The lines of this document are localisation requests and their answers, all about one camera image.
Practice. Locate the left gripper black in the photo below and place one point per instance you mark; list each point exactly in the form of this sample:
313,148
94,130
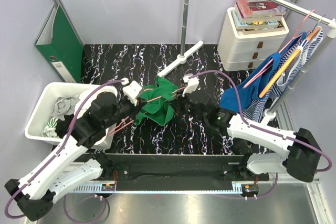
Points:
135,109

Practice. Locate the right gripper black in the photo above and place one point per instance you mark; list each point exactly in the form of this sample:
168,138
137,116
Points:
184,98

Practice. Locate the green tank top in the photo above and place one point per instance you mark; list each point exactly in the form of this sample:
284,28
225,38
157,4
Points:
158,98

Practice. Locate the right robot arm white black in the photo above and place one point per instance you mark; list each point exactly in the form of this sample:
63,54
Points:
295,153

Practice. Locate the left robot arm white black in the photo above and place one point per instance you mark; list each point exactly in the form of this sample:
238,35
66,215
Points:
37,192

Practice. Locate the blue tank top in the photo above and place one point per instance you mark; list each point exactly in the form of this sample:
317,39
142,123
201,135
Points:
249,90

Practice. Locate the blue white striped top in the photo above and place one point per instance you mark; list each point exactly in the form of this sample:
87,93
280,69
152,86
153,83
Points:
286,78

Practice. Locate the orange wooden hanger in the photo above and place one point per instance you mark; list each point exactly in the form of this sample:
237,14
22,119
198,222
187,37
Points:
290,59

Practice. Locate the white garment in bin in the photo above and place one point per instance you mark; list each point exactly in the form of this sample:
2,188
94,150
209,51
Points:
87,105

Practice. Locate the grey garment in bin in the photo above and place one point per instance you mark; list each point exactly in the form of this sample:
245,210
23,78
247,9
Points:
63,107

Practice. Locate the green white striped garment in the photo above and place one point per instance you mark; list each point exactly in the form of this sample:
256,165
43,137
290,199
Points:
50,128

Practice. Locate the white three-drawer unit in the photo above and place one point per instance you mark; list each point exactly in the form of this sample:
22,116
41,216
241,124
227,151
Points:
239,51

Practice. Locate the white laundry bin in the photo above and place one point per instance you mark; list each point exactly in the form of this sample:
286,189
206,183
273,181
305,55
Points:
45,105

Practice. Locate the green lever arch binder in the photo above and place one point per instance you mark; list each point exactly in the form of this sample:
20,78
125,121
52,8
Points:
59,45

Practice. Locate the top book pink cover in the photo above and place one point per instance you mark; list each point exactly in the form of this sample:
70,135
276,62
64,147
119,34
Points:
259,8

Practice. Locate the bottom book yellow black cover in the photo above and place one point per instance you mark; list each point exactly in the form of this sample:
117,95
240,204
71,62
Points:
260,27

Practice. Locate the metal clothes rack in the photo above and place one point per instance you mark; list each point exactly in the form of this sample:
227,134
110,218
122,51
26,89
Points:
270,113

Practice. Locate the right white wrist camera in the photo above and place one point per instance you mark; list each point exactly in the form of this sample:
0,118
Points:
191,84

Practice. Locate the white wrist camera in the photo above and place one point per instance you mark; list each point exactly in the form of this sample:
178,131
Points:
191,84
132,90

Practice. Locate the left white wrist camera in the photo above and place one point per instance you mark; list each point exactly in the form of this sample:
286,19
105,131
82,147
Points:
132,90

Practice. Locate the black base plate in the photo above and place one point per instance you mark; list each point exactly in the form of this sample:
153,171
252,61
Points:
146,173

